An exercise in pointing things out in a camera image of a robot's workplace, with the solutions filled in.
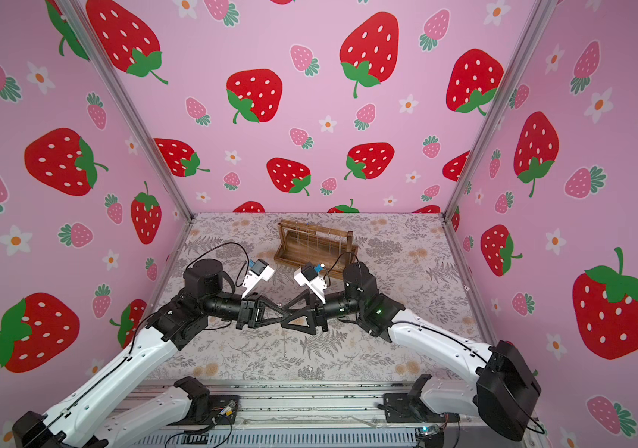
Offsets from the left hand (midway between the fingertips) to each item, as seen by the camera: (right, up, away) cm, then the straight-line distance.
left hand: (286, 320), depth 60 cm
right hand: (0, +1, +3) cm, 3 cm away
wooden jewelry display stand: (+9, +14, +50) cm, 53 cm away
